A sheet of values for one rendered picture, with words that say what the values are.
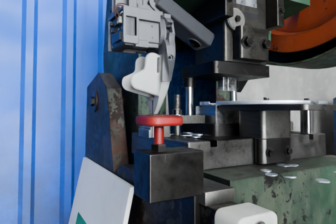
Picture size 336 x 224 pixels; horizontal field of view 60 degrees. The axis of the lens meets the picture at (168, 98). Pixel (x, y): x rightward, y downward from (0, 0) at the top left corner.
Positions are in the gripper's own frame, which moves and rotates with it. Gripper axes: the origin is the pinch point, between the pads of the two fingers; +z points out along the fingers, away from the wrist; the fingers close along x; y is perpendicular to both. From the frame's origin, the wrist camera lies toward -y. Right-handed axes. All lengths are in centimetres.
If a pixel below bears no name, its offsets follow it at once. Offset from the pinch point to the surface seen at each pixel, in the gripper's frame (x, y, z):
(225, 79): -21.2, -31.6, -7.8
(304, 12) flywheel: -24, -70, -34
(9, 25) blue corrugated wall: -135, 21, -45
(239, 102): -3.7, -20.2, -0.8
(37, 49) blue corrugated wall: -135, 7, -34
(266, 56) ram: -11.5, -36.7, -13.1
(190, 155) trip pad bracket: 2.9, -4.1, 7.6
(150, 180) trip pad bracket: 2.9, 2.7, 10.7
